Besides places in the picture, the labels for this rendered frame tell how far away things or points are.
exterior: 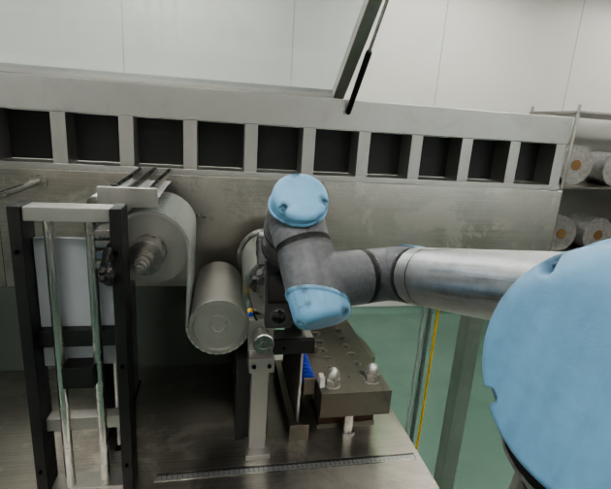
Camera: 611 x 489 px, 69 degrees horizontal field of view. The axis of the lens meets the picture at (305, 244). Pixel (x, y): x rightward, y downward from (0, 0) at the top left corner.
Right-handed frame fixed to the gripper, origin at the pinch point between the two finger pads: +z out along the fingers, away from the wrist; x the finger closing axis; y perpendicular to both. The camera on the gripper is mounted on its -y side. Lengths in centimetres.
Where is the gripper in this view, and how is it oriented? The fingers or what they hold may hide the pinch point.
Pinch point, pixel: (271, 296)
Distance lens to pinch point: 87.6
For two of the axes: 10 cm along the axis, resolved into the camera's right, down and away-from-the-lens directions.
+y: -0.7, -9.1, 4.1
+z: -1.8, 4.1, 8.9
